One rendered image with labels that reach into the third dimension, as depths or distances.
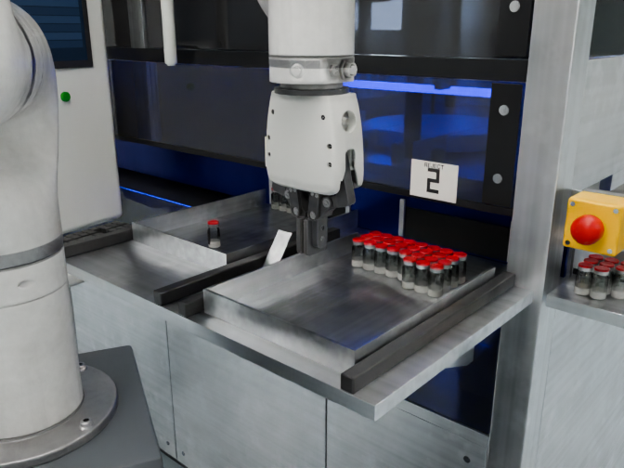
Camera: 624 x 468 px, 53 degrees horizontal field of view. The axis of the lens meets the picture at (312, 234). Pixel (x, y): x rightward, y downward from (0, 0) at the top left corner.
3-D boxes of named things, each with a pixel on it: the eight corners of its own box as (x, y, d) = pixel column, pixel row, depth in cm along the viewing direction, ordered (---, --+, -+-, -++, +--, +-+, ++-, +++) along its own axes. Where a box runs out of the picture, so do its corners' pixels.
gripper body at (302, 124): (375, 78, 62) (372, 188, 65) (299, 73, 68) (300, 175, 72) (326, 83, 56) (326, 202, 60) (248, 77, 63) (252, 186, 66)
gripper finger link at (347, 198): (372, 188, 61) (339, 215, 65) (333, 123, 63) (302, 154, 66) (366, 189, 60) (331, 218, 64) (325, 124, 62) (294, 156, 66)
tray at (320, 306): (356, 250, 110) (356, 231, 109) (493, 289, 94) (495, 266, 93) (204, 312, 86) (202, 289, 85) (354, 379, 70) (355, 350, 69)
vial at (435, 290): (432, 291, 93) (434, 261, 91) (445, 294, 91) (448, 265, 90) (424, 295, 91) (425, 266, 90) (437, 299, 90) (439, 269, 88)
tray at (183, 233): (265, 203, 140) (264, 188, 139) (357, 227, 123) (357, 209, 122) (133, 240, 115) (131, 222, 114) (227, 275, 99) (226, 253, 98)
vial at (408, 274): (406, 282, 95) (408, 254, 94) (419, 286, 94) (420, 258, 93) (398, 287, 94) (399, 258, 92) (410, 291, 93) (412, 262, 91)
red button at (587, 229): (576, 237, 87) (579, 209, 86) (605, 242, 85) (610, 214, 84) (565, 243, 85) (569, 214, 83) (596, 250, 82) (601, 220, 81)
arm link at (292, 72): (374, 56, 62) (373, 86, 63) (307, 53, 67) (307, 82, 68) (319, 58, 56) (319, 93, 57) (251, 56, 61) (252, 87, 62)
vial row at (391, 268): (357, 262, 104) (357, 235, 103) (453, 290, 93) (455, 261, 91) (348, 266, 103) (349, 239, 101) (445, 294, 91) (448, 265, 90)
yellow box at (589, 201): (578, 234, 93) (586, 188, 91) (630, 244, 89) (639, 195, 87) (560, 247, 88) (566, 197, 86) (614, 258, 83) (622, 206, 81)
